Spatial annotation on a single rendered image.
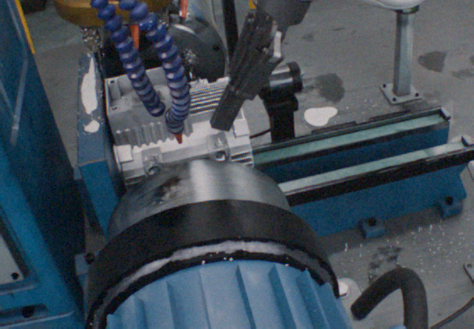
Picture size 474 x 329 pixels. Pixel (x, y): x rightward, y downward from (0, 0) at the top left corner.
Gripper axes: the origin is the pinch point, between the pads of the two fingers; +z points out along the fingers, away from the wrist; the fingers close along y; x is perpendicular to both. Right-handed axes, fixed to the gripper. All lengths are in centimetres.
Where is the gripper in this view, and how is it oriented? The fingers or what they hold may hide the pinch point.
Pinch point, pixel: (228, 108)
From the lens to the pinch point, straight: 88.5
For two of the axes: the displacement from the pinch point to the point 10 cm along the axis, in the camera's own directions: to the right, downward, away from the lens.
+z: -4.0, 7.7, 5.1
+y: 2.0, 6.1, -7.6
